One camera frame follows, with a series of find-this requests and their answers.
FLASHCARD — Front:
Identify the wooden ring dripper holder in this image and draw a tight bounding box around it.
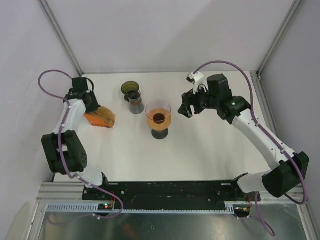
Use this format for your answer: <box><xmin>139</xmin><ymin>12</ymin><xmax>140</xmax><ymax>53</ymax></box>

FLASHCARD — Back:
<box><xmin>146</xmin><ymin>108</ymin><xmax>172</xmax><ymax>131</ymax></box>

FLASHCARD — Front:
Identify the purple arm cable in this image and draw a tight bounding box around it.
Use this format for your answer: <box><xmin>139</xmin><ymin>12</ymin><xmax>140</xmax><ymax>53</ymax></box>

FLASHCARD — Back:
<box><xmin>192</xmin><ymin>60</ymin><xmax>310</xmax><ymax>237</ymax></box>
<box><xmin>37</xmin><ymin>69</ymin><xmax>125</xmax><ymax>223</ymax></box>

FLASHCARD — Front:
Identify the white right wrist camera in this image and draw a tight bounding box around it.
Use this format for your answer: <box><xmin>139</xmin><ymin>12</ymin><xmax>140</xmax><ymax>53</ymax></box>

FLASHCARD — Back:
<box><xmin>186</xmin><ymin>72</ymin><xmax>206</xmax><ymax>95</ymax></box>

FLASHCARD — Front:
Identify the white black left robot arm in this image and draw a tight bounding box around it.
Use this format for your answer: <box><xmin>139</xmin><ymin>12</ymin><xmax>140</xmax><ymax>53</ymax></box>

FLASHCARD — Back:
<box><xmin>41</xmin><ymin>77</ymin><xmax>111</xmax><ymax>200</ymax></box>

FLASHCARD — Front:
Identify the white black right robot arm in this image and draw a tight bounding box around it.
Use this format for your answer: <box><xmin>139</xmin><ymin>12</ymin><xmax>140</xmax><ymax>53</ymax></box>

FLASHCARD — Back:
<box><xmin>178</xmin><ymin>72</ymin><xmax>310</xmax><ymax>201</ymax></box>

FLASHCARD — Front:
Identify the dark glass jar wooden band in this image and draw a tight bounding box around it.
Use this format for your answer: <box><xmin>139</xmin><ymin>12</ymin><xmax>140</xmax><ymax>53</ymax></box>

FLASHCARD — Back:
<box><xmin>124</xmin><ymin>90</ymin><xmax>145</xmax><ymax>115</ymax></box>

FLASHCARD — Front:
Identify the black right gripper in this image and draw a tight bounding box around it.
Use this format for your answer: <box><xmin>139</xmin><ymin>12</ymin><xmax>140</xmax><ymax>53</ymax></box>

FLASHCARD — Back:
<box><xmin>178</xmin><ymin>82</ymin><xmax>220</xmax><ymax>119</ymax></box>

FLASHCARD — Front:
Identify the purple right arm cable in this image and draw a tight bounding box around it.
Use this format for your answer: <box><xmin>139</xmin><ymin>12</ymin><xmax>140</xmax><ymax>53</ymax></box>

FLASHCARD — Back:
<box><xmin>192</xmin><ymin>60</ymin><xmax>310</xmax><ymax>237</ymax></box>

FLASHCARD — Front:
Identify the aluminium corner post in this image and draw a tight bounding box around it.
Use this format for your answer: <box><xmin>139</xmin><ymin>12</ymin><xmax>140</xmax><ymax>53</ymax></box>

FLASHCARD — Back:
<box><xmin>256</xmin><ymin>0</ymin><xmax>305</xmax><ymax>77</ymax></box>
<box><xmin>37</xmin><ymin>0</ymin><xmax>84</xmax><ymax>76</ymax></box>

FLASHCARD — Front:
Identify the pink transparent cone dripper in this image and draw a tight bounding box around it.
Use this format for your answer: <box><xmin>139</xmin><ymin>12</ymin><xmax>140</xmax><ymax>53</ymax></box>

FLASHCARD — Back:
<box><xmin>145</xmin><ymin>100</ymin><xmax>172</xmax><ymax>124</ymax></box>

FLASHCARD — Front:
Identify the grey slotted cable duct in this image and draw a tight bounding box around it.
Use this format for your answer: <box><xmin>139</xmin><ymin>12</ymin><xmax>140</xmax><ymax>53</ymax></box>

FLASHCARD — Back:
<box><xmin>41</xmin><ymin>201</ymin><xmax>251</xmax><ymax>216</ymax></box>

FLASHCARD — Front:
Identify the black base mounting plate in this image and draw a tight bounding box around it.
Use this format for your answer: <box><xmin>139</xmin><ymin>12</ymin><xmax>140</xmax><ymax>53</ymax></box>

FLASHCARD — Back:
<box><xmin>81</xmin><ymin>179</ymin><xmax>262</xmax><ymax>211</ymax></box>

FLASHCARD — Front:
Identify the aluminium corner post left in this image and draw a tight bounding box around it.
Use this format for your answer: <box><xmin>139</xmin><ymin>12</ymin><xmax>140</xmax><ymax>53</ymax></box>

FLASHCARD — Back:
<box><xmin>37</xmin><ymin>0</ymin><xmax>84</xmax><ymax>76</ymax></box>

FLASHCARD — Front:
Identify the aluminium corner post right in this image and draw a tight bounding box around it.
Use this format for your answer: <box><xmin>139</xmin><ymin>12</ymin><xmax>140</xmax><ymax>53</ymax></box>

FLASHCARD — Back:
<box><xmin>256</xmin><ymin>0</ymin><xmax>305</xmax><ymax>77</ymax></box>

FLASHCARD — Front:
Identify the green glass cone dripper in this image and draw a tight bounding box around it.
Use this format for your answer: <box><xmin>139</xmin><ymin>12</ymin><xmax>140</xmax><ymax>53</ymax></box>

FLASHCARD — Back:
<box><xmin>120</xmin><ymin>81</ymin><xmax>141</xmax><ymax>99</ymax></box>

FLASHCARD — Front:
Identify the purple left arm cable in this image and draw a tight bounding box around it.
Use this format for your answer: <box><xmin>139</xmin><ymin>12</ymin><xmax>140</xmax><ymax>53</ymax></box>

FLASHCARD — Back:
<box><xmin>37</xmin><ymin>69</ymin><xmax>125</xmax><ymax>223</ymax></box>

